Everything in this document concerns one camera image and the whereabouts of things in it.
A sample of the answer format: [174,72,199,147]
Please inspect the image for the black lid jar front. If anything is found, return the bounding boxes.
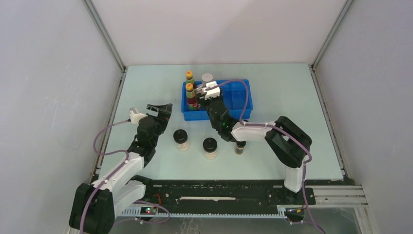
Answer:
[203,137,218,160]

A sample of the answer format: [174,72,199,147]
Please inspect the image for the black lid jar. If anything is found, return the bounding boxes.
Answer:
[173,129,190,151]
[203,137,218,160]

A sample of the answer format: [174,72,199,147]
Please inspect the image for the red sauce bottle yellow cap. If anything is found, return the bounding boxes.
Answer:
[185,83,199,112]

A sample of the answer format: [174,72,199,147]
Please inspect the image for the small dark bottle front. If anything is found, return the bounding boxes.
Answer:
[235,141,246,155]

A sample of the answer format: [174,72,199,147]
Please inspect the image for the red sauce bottle green label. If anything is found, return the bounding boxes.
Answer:
[186,71,197,89]

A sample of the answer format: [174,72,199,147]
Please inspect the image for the silver lid jar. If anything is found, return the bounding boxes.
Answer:
[201,73,214,85]

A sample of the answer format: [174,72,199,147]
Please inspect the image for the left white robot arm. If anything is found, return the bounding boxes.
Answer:
[69,103,173,234]

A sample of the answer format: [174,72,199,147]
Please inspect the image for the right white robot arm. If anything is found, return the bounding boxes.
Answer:
[198,97,312,204]

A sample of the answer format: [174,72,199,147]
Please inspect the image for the blue plastic bin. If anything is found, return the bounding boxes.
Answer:
[181,79,253,121]

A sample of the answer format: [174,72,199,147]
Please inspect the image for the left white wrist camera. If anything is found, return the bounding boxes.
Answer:
[129,107,148,125]

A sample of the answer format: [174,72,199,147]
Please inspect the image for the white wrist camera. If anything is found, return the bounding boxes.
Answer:
[129,107,148,125]
[195,81,221,100]

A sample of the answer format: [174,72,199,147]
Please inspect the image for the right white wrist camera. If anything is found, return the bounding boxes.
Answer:
[195,81,221,100]

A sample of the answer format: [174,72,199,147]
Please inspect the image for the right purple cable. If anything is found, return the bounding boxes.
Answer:
[213,79,325,233]

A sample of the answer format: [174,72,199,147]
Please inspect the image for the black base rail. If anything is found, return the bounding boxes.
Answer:
[142,180,316,215]

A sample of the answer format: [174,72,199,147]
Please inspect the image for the white slotted cable duct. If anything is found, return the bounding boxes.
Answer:
[117,206,293,219]

